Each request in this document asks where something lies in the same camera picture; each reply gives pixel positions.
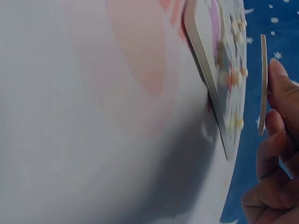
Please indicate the thin cardboard piece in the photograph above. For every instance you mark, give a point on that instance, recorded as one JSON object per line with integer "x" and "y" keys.
{"x": 264, "y": 81}

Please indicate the colourful printed puzzle board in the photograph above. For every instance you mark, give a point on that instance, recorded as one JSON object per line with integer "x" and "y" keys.
{"x": 224, "y": 70}

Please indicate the person's right hand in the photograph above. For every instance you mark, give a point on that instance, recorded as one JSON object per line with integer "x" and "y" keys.
{"x": 285, "y": 191}

